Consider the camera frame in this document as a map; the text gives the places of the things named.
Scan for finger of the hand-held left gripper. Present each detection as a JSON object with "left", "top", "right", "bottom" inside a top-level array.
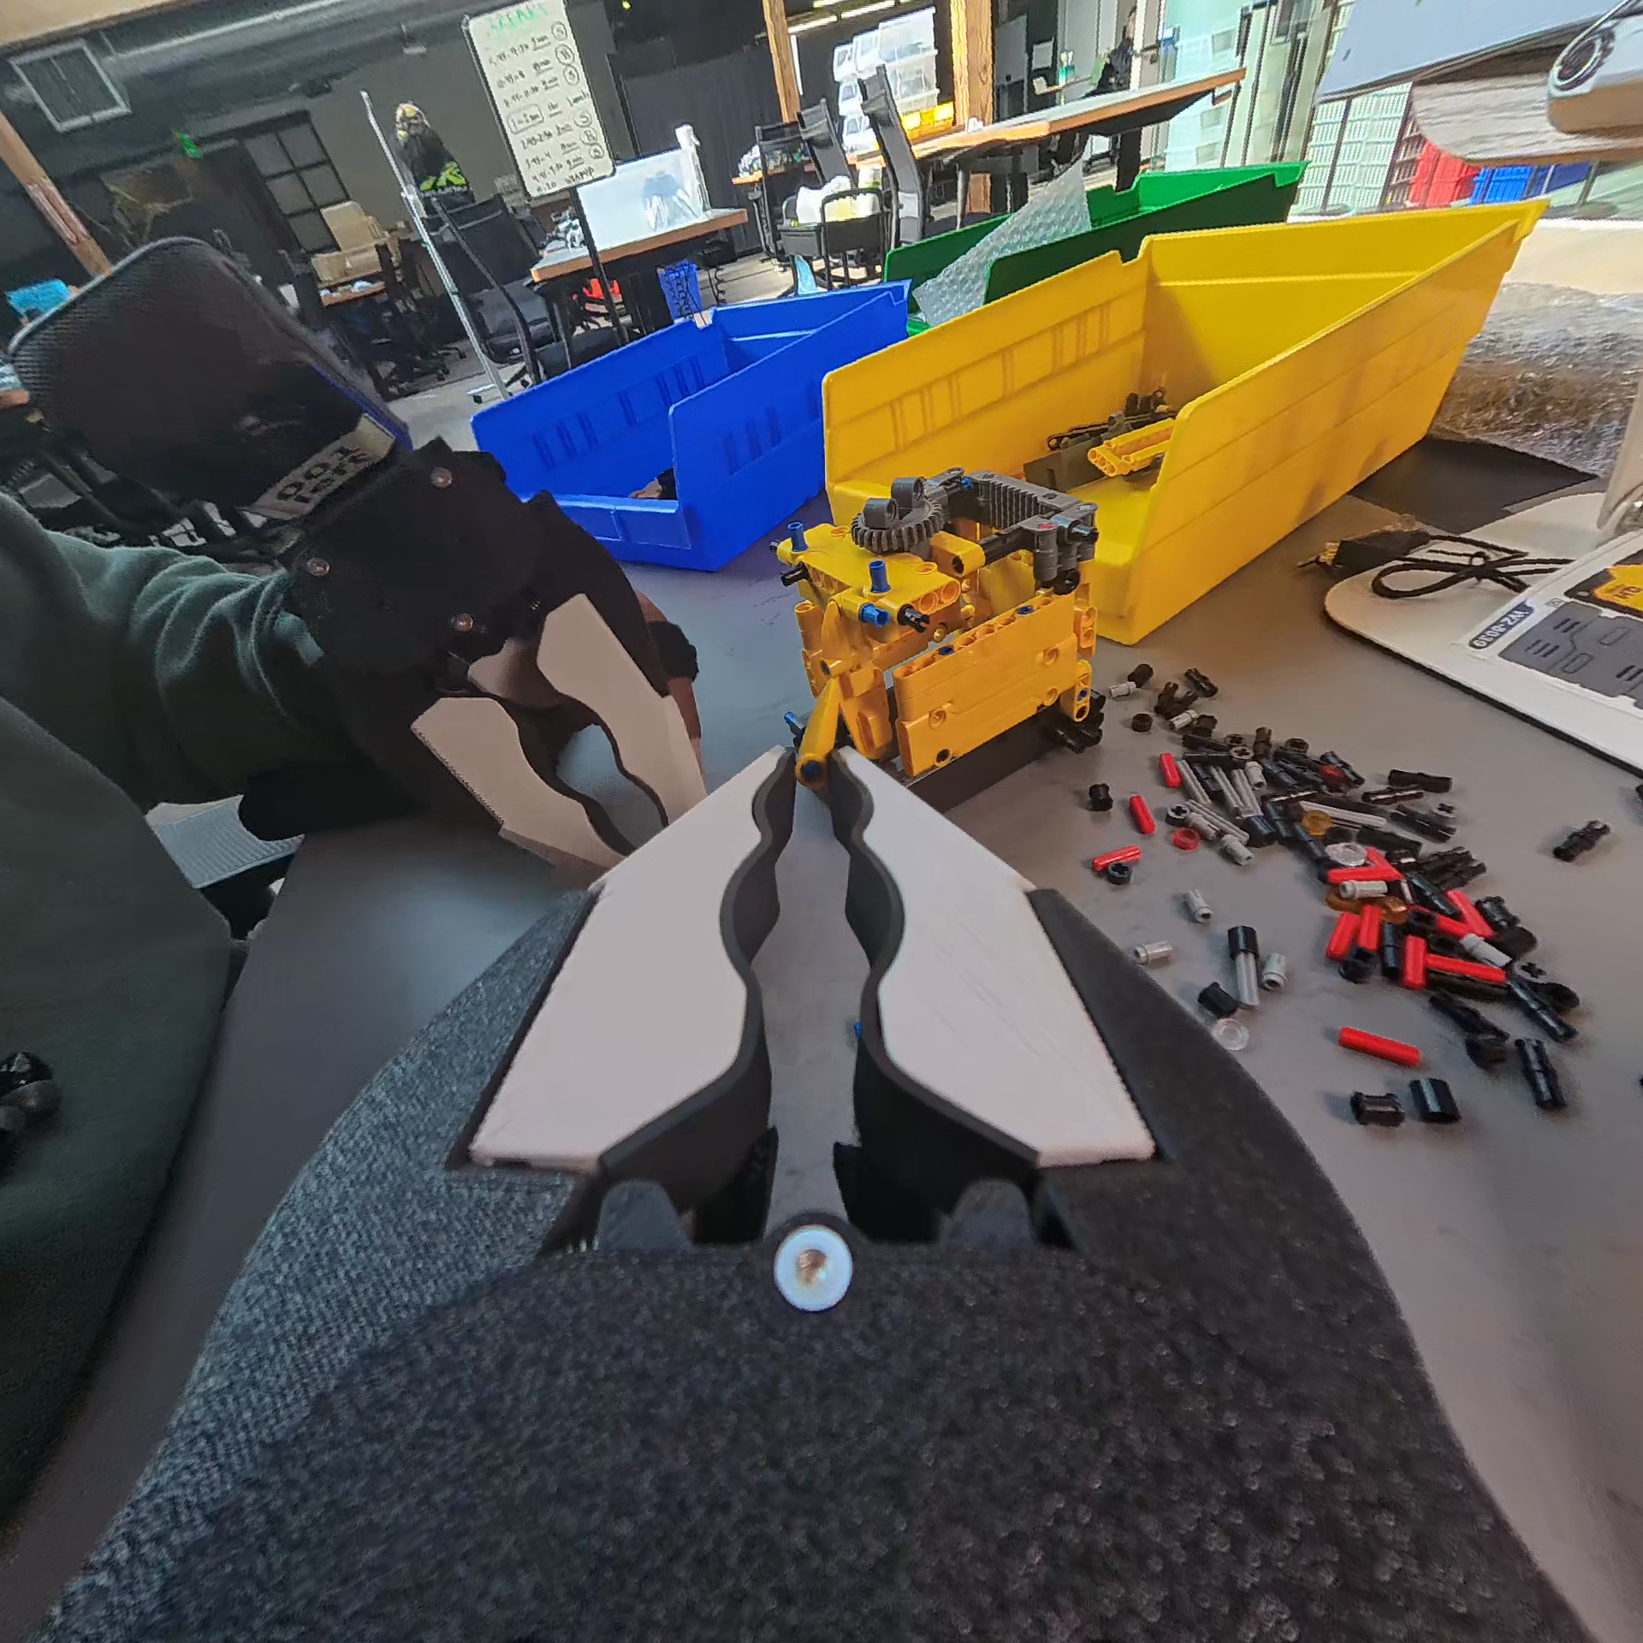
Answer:
[
  {"left": 465, "top": 591, "right": 710, "bottom": 826},
  {"left": 408, "top": 689, "right": 643, "bottom": 875}
]

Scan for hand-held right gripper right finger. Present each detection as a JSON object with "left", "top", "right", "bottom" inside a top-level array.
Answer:
[{"left": 825, "top": 746, "right": 1162, "bottom": 1247}]

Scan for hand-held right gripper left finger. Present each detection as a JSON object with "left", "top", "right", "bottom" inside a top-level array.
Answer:
[{"left": 468, "top": 746, "right": 798, "bottom": 1247}]

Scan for yellow lego vehicle model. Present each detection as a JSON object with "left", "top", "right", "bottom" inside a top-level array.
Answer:
[{"left": 771, "top": 469, "right": 1106, "bottom": 812}]

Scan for person's left forearm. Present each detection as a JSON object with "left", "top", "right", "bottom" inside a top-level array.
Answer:
[{"left": 0, "top": 496, "right": 326, "bottom": 809}]

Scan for scattered small lego pieces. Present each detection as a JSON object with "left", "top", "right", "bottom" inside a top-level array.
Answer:
[{"left": 1085, "top": 666, "right": 1614, "bottom": 1131}]

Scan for lego sticker sheet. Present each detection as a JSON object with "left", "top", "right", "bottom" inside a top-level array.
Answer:
[{"left": 1454, "top": 558, "right": 1643, "bottom": 724}]

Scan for black office chair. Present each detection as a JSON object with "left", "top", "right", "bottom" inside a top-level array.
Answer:
[
  {"left": 755, "top": 102, "right": 890, "bottom": 295},
  {"left": 427, "top": 194, "right": 566, "bottom": 392},
  {"left": 287, "top": 244, "right": 450, "bottom": 399},
  {"left": 856, "top": 70, "right": 964, "bottom": 252}
]

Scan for blue plastic bin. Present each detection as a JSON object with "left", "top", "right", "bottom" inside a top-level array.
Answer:
[{"left": 470, "top": 280, "right": 913, "bottom": 571}]

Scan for standing desk with clear box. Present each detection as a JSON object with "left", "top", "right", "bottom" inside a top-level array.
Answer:
[{"left": 530, "top": 149, "right": 750, "bottom": 339}]

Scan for white notice board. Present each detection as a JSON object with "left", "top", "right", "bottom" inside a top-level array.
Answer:
[{"left": 462, "top": 0, "right": 620, "bottom": 202}]

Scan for sticker sheet on board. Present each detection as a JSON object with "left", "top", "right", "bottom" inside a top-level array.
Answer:
[{"left": 1322, "top": 496, "right": 1643, "bottom": 771}]

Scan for green storage bin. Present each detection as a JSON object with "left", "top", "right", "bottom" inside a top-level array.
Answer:
[{"left": 911, "top": 165, "right": 1093, "bottom": 326}]

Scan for yellow plastic bin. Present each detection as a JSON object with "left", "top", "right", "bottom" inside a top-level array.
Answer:
[{"left": 818, "top": 196, "right": 1549, "bottom": 647}]

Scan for long wooden top desk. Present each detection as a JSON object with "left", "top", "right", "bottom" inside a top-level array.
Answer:
[{"left": 886, "top": 67, "right": 1249, "bottom": 181}]

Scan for green plastic bin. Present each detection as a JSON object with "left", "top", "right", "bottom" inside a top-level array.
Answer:
[{"left": 882, "top": 160, "right": 1307, "bottom": 311}]

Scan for grey bubble wrap sheet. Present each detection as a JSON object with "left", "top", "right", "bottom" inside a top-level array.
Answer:
[{"left": 1427, "top": 280, "right": 1643, "bottom": 479}]

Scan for red plastic crate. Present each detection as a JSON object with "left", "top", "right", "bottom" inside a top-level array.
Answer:
[{"left": 1405, "top": 119, "right": 1480, "bottom": 209}]

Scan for blue plastic crate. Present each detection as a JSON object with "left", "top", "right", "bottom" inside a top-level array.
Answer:
[{"left": 1467, "top": 160, "right": 1607, "bottom": 206}]

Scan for yellow lego frame beam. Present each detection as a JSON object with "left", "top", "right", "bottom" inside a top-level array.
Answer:
[{"left": 1086, "top": 413, "right": 1176, "bottom": 481}]

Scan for wooden support post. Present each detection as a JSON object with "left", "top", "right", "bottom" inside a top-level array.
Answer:
[
  {"left": 948, "top": 0, "right": 999, "bottom": 214},
  {"left": 759, "top": 0, "right": 806, "bottom": 128}
]

